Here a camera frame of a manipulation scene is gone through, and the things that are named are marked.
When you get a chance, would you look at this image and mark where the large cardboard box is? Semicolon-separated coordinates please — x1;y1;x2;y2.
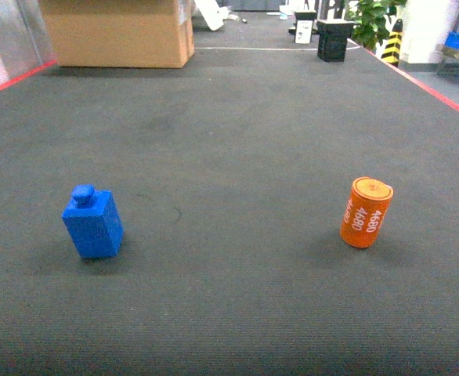
38;0;194;68

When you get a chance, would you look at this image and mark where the green potted plant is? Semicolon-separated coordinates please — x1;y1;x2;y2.
346;0;407;51

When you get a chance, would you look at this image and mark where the orange cylindrical cap 4680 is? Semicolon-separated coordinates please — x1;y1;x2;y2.
340;176;394;248

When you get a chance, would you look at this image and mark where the white foam board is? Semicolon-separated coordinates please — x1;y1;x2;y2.
191;0;230;31

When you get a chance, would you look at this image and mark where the yellow black striped bollard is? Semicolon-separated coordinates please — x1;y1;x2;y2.
381;19;403;67

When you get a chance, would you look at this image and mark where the black plastic crate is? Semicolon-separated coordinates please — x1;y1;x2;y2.
317;19;356;63

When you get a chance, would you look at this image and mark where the blue block part with knob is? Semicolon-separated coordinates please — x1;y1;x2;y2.
61;184;124;259

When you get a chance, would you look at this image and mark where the white sign stand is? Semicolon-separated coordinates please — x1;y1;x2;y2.
295;20;314;45

